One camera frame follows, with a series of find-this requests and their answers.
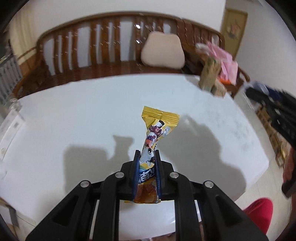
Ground beige seat cushion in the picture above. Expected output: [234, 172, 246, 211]
[140, 31, 185, 70]

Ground long brown wooden bench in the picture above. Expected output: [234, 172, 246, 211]
[13, 11, 185, 98]

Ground red trouser leg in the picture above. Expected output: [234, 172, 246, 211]
[243, 198, 273, 234]

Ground tall green drink carton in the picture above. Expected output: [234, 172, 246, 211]
[198, 56, 221, 92]

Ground small beige carton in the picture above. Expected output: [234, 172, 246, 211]
[211, 79, 227, 98]

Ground brown wooden armchair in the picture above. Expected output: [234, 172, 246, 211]
[183, 19, 250, 97]

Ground white flat box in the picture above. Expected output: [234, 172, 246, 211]
[0, 109, 24, 162]

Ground pink plastic bag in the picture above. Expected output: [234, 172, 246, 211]
[207, 41, 238, 86]

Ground clear glass jar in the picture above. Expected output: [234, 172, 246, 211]
[7, 98, 22, 112]

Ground yellow wooden door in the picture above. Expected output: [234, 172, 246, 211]
[221, 9, 248, 60]

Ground yellow snack wrapper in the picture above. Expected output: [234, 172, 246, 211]
[125, 106, 180, 204]

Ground cardboard boxes on floor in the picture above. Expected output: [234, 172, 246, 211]
[256, 106, 291, 167]

